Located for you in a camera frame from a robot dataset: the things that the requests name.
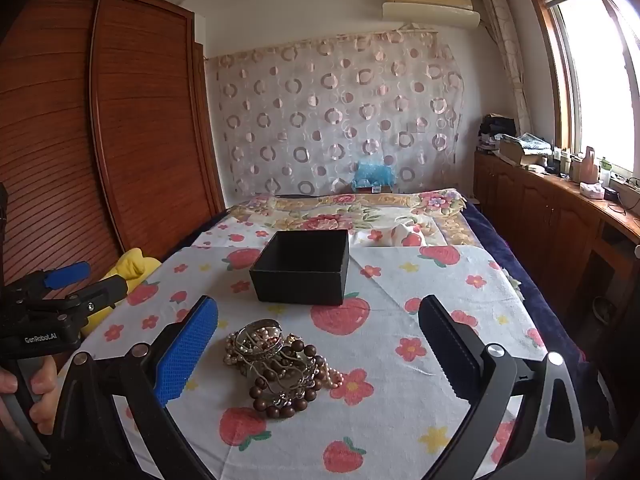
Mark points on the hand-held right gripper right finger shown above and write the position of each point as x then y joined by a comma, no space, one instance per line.
442,345

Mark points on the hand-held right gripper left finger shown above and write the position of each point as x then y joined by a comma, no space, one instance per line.
187,355

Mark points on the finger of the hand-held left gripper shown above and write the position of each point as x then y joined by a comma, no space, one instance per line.
102,294
67,275

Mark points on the silver bangle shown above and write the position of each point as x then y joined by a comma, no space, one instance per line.
252,326

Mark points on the black cardboard box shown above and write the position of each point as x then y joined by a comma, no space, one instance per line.
295,285

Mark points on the person's left hand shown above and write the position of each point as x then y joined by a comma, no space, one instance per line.
44,390

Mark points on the yellow plush toy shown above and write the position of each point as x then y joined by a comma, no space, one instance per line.
135,265

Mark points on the dark blue bedspread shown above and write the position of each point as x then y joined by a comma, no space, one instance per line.
515,260

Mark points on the brown wooden wardrobe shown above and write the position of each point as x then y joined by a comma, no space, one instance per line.
140,135

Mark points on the wooden cabinet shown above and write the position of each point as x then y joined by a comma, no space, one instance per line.
540,210

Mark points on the floral blanket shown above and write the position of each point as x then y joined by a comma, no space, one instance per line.
320,220

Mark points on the blue plastic bag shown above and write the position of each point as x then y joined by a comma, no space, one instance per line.
372,175

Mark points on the tissue pack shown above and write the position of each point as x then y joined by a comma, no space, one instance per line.
592,190

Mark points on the pile of dark clothes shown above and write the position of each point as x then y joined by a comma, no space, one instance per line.
495,130

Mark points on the pink bottle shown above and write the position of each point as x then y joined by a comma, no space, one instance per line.
590,167

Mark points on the green cap bottle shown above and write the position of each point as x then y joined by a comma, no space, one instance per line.
605,172

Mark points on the circle pattern curtain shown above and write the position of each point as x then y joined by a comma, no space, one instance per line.
325,110

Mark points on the tied patterned window curtain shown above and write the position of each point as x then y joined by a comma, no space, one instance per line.
510,60

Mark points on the window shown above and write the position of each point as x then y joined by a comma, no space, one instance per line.
600,70

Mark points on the white air conditioner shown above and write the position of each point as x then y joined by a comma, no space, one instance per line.
430,7

